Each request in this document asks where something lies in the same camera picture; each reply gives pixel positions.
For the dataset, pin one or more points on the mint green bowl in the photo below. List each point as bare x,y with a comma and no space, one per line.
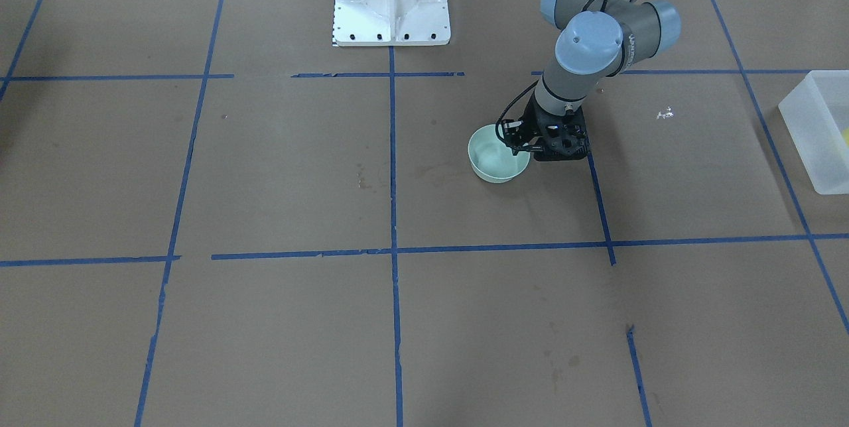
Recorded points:
492,160

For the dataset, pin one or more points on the translucent white plastic box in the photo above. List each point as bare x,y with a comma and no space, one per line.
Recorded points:
815,111

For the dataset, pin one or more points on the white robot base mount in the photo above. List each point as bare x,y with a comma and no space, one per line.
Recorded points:
391,23

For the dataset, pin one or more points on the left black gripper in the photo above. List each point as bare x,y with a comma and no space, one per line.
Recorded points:
534,126

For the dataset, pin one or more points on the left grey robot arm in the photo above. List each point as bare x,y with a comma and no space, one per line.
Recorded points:
598,39

